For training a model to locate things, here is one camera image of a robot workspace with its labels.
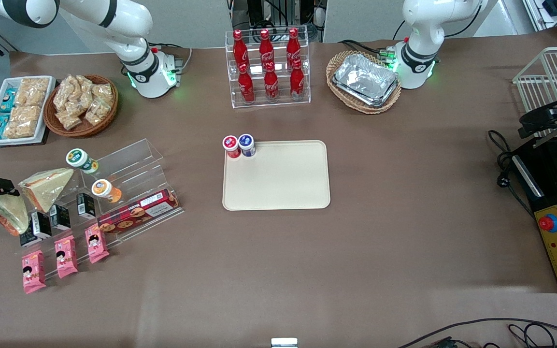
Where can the triangle sandwich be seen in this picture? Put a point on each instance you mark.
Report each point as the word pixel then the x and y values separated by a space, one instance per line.
pixel 46 188
pixel 12 212

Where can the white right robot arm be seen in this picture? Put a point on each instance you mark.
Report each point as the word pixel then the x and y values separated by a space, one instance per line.
pixel 114 21

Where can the beige plastic tray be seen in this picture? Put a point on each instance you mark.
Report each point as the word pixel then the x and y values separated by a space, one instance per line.
pixel 278 179

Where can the aluminium foil tray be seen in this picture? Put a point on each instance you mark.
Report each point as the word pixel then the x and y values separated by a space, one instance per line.
pixel 365 79

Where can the small black carton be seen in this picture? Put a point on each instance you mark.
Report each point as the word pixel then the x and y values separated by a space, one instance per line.
pixel 85 205
pixel 28 237
pixel 42 224
pixel 60 217

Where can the blue snack packet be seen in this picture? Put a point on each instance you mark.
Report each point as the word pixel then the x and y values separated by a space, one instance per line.
pixel 0 125
pixel 8 100

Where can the clear bag of crackers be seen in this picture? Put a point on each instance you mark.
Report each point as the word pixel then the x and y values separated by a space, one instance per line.
pixel 24 121
pixel 33 91

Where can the green gum jar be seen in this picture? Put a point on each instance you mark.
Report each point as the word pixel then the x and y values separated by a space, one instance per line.
pixel 79 158

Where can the pink snack packet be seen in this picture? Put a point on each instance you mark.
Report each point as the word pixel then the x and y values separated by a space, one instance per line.
pixel 65 257
pixel 96 244
pixel 33 273

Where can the white rectangular dish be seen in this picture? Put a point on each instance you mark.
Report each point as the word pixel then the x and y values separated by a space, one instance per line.
pixel 44 104

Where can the clear bag of fried snacks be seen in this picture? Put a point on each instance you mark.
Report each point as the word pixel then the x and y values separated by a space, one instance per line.
pixel 97 112
pixel 69 120
pixel 64 94
pixel 85 88
pixel 103 93

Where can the brown wicker snack basket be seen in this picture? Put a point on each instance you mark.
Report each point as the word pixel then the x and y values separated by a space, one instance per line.
pixel 85 129

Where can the orange gum jar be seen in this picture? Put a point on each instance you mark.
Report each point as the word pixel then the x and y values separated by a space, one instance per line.
pixel 104 188

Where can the clear acrylic tiered stand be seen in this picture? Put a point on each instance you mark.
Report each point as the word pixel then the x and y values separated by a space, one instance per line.
pixel 133 169

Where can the red cookie box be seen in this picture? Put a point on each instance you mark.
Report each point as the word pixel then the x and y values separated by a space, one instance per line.
pixel 138 212

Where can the red gum jar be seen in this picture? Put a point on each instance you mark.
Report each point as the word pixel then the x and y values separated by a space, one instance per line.
pixel 231 145

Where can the blue gum jar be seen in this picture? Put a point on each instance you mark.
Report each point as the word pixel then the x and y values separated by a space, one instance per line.
pixel 246 143

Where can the red cola bottle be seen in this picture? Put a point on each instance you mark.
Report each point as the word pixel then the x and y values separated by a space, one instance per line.
pixel 271 84
pixel 293 46
pixel 240 48
pixel 297 82
pixel 246 87
pixel 266 47

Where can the clear acrylic bottle rack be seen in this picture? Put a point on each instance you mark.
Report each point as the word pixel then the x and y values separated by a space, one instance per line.
pixel 268 104

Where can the black equipment stand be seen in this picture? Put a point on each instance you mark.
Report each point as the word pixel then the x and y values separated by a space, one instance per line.
pixel 259 9

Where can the tan wicker basket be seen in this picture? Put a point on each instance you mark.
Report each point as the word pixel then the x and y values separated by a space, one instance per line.
pixel 355 108

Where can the black sealing machine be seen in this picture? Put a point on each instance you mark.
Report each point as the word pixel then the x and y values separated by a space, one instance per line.
pixel 544 193

